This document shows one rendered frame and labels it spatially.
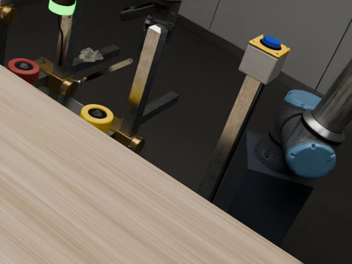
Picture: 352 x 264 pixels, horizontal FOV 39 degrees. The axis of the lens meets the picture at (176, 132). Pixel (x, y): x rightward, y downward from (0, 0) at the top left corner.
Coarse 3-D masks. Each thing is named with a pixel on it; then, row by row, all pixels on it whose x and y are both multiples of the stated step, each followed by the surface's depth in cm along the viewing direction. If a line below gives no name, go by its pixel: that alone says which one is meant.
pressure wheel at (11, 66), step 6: (12, 60) 129; (18, 60) 130; (24, 60) 131; (30, 60) 132; (12, 66) 127; (18, 66) 128; (24, 66) 128; (30, 66) 130; (36, 66) 130; (18, 72) 125; (24, 72) 126; (30, 72) 127; (36, 72) 128; (24, 78) 126; (30, 78) 127; (36, 78) 129
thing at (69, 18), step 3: (51, 0) 120; (57, 15) 123; (60, 15) 123; (63, 15) 126; (66, 15) 126; (69, 15) 126; (72, 15) 125; (57, 18) 124; (66, 18) 127; (69, 18) 126; (72, 18) 126; (57, 21) 124; (60, 27) 126; (60, 30) 126; (60, 51) 131; (60, 54) 132; (60, 57) 132; (60, 60) 133; (60, 63) 133
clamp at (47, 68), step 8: (40, 64) 138; (48, 64) 140; (48, 72) 136; (48, 80) 138; (56, 80) 136; (64, 80) 136; (72, 80) 137; (48, 88) 139; (56, 88) 137; (64, 88) 136; (72, 88) 138
